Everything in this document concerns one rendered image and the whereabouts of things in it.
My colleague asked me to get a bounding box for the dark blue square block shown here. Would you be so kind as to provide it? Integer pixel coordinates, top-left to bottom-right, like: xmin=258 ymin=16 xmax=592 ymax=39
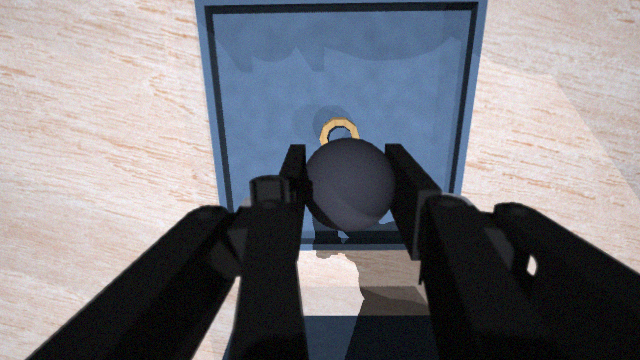
xmin=304 ymin=315 xmax=439 ymax=360

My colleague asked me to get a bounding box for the blue rectangular tray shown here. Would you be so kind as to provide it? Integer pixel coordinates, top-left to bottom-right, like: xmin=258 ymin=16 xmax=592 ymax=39
xmin=194 ymin=0 xmax=488 ymax=251

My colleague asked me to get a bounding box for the dark grey ball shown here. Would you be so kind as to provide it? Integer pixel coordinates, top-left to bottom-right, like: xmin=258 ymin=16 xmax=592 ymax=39
xmin=303 ymin=137 xmax=396 ymax=232

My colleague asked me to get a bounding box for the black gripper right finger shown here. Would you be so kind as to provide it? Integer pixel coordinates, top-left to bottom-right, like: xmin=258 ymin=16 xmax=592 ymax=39
xmin=384 ymin=143 xmax=640 ymax=360

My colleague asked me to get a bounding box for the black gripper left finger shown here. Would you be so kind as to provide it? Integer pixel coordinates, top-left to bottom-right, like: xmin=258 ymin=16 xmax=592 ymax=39
xmin=25 ymin=144 xmax=309 ymax=360

